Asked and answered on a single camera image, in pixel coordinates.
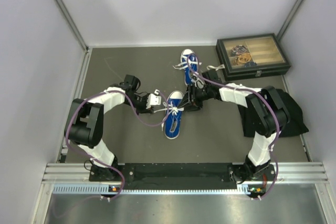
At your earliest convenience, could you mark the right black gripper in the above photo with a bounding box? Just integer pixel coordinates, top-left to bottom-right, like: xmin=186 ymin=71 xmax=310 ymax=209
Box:
xmin=177 ymin=84 xmax=212 ymax=113

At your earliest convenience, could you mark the blue sneaker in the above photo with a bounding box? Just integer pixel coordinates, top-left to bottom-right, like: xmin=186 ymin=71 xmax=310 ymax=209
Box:
xmin=173 ymin=49 xmax=202 ymax=85
xmin=154 ymin=91 xmax=184 ymax=140

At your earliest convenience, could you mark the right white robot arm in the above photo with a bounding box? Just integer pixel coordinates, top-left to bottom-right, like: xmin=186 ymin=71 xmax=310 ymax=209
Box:
xmin=178 ymin=69 xmax=290 ymax=180

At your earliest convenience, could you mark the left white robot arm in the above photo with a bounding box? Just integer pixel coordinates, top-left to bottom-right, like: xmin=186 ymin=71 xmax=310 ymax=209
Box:
xmin=64 ymin=74 xmax=161 ymax=182

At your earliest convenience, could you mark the black glass-lid jewelry box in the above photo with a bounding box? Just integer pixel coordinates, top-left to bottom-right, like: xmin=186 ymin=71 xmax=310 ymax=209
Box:
xmin=216 ymin=33 xmax=291 ymax=81

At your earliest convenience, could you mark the black cloth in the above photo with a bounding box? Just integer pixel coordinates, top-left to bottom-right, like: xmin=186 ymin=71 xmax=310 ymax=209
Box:
xmin=238 ymin=89 xmax=309 ymax=138

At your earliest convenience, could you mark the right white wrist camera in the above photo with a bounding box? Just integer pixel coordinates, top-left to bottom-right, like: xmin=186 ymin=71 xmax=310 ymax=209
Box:
xmin=191 ymin=76 xmax=205 ymax=89

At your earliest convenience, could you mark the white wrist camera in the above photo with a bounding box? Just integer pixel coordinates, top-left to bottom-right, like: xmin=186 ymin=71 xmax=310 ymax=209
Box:
xmin=191 ymin=76 xmax=205 ymax=89
xmin=146 ymin=89 xmax=162 ymax=109

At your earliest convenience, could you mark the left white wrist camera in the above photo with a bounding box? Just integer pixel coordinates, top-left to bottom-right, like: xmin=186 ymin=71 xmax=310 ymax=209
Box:
xmin=146 ymin=89 xmax=162 ymax=109

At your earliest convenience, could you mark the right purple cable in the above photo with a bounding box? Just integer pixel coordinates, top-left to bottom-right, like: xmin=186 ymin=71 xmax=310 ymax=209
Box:
xmin=186 ymin=54 xmax=282 ymax=200

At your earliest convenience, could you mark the purple cable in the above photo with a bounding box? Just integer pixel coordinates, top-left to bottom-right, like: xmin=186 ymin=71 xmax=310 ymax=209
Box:
xmin=65 ymin=90 xmax=170 ymax=199
xmin=186 ymin=54 xmax=282 ymax=200

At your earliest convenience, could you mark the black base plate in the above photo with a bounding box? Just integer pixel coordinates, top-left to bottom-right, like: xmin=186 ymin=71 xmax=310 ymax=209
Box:
xmin=89 ymin=162 xmax=276 ymax=190

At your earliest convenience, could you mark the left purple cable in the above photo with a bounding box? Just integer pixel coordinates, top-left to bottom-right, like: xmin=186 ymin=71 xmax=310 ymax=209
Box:
xmin=65 ymin=90 xmax=170 ymax=199

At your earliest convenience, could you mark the aluminium frame rail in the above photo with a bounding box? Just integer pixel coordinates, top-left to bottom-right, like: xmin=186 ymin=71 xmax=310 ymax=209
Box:
xmin=42 ymin=162 xmax=328 ymax=184

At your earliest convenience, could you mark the grey slotted cable duct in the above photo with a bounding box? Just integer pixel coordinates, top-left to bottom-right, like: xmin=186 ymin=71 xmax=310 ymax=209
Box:
xmin=52 ymin=184 xmax=251 ymax=195

